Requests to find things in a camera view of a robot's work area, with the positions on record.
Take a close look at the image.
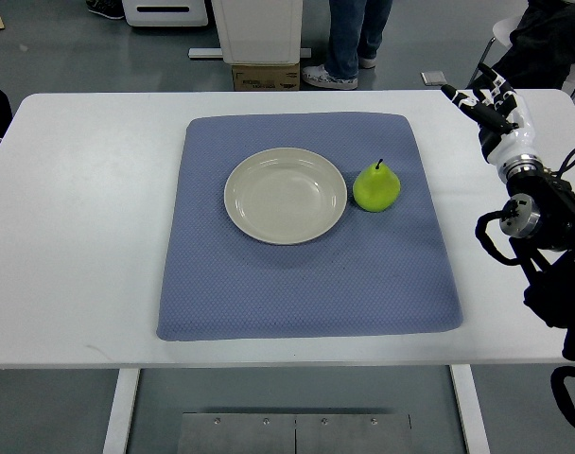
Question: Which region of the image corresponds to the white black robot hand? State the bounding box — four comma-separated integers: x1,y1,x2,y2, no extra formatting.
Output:
441,63,542,182

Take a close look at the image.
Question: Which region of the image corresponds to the green pear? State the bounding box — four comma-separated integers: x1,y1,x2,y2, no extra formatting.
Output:
353,159,401,213

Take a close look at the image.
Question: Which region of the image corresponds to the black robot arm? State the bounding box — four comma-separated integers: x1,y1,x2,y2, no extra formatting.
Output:
475,149,575,428

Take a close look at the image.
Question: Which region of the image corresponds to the beige round plate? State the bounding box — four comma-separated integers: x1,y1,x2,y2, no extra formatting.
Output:
224,148,347,245

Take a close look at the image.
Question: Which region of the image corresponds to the white chair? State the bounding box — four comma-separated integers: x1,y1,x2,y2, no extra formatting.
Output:
469,15,575,99

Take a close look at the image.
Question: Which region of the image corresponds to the blue textured mat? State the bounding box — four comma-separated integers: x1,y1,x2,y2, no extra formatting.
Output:
157,113,462,341

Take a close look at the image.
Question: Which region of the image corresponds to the standing person in jeans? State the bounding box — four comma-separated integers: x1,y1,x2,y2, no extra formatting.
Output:
301,0,392,91

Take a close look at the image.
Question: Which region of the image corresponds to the cardboard box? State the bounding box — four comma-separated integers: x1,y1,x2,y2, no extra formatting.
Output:
232,63,301,92

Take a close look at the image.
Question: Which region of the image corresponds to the white cabinet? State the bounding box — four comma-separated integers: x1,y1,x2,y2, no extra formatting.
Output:
212,0,303,65

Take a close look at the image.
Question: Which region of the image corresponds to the right white table leg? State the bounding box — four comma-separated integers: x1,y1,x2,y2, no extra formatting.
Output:
449,364,490,454

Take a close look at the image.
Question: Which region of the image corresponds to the white table leg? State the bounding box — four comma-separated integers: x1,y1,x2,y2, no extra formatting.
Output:
102,368,140,454
449,364,490,454

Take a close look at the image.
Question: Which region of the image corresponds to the white base bar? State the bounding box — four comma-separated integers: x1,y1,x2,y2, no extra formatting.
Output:
188,47,312,60

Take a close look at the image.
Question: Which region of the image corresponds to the white machine with slot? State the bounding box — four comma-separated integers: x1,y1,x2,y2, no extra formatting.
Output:
122,0,209,27

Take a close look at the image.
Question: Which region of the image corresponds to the black sneaker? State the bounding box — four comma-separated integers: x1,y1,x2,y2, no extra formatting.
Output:
85,0,125,20

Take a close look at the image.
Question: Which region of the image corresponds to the left white table leg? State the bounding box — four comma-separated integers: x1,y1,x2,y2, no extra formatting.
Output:
102,368,140,454

